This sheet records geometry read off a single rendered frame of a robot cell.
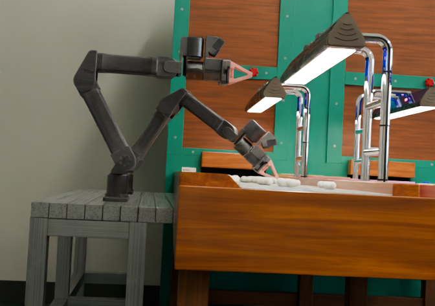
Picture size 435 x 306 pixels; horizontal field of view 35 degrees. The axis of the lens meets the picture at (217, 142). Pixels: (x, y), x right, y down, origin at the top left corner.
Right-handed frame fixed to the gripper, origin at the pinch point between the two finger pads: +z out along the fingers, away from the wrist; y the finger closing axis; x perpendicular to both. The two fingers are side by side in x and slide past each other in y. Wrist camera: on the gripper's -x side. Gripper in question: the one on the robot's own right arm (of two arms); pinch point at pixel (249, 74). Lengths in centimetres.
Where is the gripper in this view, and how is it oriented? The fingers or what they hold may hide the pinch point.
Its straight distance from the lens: 211.4
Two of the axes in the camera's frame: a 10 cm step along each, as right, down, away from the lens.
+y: -1.0, 0.4, 9.9
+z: 9.9, 0.7, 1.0
